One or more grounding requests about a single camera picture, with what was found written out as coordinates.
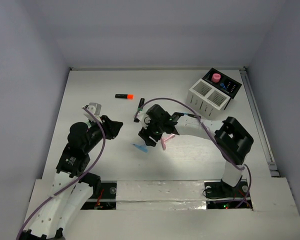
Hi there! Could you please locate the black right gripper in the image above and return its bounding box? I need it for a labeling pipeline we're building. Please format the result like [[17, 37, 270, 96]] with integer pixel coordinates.
[[138, 116, 165, 147]]

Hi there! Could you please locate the blue folding marker pen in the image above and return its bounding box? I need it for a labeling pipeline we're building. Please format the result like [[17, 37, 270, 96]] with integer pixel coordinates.
[[132, 143, 148, 153]]

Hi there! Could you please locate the pink folding marker pen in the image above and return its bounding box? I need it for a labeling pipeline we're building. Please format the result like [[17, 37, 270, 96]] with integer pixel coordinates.
[[160, 134, 176, 151]]

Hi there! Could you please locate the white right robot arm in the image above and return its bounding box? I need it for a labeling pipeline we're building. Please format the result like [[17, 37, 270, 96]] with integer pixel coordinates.
[[136, 104, 254, 196]]

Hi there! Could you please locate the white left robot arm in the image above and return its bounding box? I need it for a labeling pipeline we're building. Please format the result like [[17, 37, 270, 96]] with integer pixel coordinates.
[[17, 115, 123, 240]]

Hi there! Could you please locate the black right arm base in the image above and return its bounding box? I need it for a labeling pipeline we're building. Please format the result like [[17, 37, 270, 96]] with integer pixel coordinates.
[[202, 180, 248, 200]]

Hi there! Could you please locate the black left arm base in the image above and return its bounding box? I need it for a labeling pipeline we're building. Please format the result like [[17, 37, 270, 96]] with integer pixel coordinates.
[[81, 181, 117, 210]]

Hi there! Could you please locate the green highlighter black body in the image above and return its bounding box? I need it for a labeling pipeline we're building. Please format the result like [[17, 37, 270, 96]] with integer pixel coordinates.
[[133, 98, 145, 123]]

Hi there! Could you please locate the orange highlighter black body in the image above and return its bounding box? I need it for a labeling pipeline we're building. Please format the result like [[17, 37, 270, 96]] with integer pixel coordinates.
[[115, 94, 134, 100]]

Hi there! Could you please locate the blue highlighter black body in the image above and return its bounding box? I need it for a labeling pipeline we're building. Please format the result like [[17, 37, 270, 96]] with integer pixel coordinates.
[[183, 113, 201, 119]]

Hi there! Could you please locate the white slotted organizer box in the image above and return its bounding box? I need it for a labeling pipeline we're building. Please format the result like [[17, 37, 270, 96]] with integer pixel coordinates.
[[185, 79, 231, 120]]

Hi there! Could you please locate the black slotted organizer box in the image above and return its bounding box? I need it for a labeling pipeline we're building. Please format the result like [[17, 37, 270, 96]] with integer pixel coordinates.
[[202, 68, 242, 109]]

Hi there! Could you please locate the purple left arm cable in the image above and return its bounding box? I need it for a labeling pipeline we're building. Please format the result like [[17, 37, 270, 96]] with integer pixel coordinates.
[[16, 106, 107, 240]]

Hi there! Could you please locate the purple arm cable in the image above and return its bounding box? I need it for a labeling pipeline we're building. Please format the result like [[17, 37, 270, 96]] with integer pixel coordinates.
[[134, 97, 252, 209], [16, 106, 107, 240]]

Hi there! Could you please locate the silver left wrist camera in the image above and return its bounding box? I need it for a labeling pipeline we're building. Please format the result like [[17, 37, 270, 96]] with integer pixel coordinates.
[[82, 102, 102, 123]]

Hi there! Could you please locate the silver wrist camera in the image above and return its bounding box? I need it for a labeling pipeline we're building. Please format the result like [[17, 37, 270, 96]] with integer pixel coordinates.
[[136, 111, 147, 122], [82, 102, 102, 123]]

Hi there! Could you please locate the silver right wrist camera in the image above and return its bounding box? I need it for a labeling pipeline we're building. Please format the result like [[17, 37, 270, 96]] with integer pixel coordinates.
[[136, 111, 147, 122]]

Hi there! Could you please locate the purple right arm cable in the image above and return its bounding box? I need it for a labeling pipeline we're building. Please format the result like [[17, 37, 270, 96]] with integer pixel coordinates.
[[134, 97, 252, 209]]

